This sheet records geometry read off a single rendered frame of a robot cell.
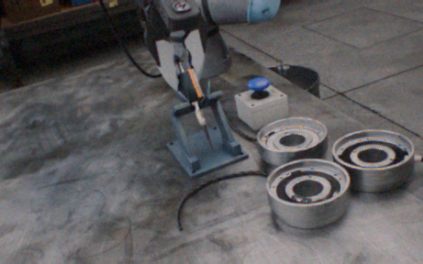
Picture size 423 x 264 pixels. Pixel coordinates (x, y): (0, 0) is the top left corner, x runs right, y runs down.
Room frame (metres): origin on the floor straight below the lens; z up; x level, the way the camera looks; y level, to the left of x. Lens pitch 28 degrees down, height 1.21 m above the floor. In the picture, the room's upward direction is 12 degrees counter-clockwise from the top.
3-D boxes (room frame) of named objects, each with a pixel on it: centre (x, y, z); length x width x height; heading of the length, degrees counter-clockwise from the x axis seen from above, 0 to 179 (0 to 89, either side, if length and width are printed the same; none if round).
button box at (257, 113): (0.82, -0.10, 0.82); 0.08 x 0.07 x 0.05; 16
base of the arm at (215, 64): (1.14, -0.01, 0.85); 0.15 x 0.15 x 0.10
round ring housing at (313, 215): (0.53, -0.11, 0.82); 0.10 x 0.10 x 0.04
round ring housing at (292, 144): (0.66, -0.12, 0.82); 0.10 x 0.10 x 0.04
